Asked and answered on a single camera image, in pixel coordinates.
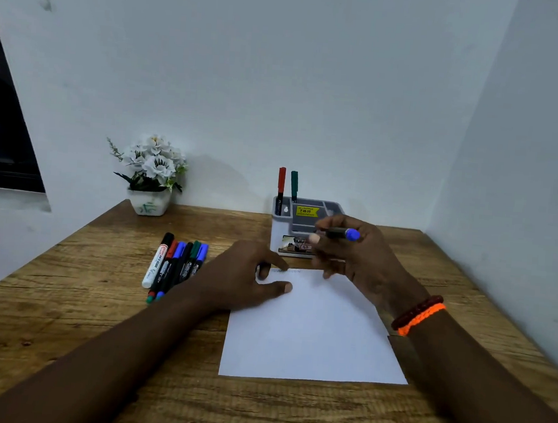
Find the person's left hand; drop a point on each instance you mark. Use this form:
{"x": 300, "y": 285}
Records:
{"x": 235, "y": 277}

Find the person's right hand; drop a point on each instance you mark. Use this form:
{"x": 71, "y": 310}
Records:
{"x": 371, "y": 264}

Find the person's right thumb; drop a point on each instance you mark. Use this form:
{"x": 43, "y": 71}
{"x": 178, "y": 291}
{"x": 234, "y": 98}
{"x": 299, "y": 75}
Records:
{"x": 319, "y": 241}

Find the person's left thumb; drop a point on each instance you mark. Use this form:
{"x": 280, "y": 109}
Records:
{"x": 280, "y": 288}

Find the black marker with blue cap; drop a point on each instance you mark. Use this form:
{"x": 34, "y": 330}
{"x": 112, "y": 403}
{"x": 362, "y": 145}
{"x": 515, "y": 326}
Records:
{"x": 178, "y": 251}
{"x": 347, "y": 234}
{"x": 201, "y": 253}

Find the white paper sheet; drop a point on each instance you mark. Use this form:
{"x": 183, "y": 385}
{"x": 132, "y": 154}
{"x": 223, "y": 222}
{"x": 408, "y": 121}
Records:
{"x": 307, "y": 336}

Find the person's right forearm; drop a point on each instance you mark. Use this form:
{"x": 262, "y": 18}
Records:
{"x": 476, "y": 393}

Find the person's left forearm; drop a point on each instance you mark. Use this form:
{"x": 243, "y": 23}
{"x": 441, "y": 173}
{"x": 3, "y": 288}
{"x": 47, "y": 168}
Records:
{"x": 103, "y": 359}

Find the grey and white desk organizer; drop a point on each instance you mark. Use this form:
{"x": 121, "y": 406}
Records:
{"x": 302, "y": 220}

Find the black marker with green cap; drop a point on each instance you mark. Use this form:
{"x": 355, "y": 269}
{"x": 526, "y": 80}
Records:
{"x": 194, "y": 250}
{"x": 294, "y": 183}

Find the black marker with red cap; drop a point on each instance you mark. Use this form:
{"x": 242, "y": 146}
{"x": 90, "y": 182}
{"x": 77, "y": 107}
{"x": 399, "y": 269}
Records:
{"x": 281, "y": 182}
{"x": 171, "y": 250}

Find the all black marker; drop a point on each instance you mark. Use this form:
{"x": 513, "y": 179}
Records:
{"x": 184, "y": 259}

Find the white marker with black cap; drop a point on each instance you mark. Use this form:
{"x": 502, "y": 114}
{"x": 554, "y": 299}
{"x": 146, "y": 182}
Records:
{"x": 157, "y": 262}

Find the white flowers in white pot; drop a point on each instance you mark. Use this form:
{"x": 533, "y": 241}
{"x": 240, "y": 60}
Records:
{"x": 153, "y": 170}

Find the dark window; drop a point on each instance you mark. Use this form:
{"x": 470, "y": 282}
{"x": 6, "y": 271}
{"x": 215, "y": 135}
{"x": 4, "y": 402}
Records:
{"x": 4, "y": 120}

